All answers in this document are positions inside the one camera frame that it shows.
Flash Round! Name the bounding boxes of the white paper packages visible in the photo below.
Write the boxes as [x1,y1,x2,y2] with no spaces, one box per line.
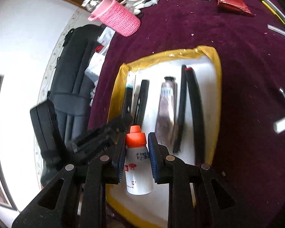
[84,27,115,105]

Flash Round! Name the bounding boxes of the grey blue-tip pen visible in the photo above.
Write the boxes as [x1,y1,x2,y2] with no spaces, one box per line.
[261,0,285,22]

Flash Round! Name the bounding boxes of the black marker red caps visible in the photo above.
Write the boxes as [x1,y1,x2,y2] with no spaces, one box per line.
[185,67,205,165]

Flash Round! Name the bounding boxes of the white cylindrical marker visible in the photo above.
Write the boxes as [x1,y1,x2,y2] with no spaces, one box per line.
[273,117,285,134]

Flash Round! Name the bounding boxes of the silver white pen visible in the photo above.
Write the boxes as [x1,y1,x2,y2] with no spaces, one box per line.
[267,24,285,36]

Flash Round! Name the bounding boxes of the black gel pen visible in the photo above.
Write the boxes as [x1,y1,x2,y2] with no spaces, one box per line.
[173,65,187,153]

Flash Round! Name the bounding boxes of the white bottle orange cap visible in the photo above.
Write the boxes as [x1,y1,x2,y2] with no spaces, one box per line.
[124,125,153,196]

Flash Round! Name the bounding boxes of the maroon bed cover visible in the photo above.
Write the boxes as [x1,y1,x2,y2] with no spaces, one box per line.
[88,0,285,227]

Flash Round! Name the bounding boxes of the silver purple tube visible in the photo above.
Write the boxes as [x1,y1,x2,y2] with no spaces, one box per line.
[155,76,177,147]

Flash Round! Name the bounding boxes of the black backpack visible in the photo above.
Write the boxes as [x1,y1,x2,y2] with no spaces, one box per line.
[48,24,103,143]

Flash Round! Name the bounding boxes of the yellow black pen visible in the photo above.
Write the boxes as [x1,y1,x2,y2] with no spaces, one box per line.
[261,0,285,23]

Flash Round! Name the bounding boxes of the white glove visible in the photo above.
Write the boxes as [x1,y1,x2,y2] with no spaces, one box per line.
[121,0,159,15]

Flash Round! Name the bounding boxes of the black marker teal cap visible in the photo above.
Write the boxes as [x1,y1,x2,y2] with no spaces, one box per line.
[122,84,133,117]

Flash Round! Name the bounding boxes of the black printed marker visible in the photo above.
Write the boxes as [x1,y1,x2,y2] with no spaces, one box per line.
[133,80,150,127]

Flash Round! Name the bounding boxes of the white tray yellow tape rim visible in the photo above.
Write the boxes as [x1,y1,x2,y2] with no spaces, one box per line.
[106,46,222,227]

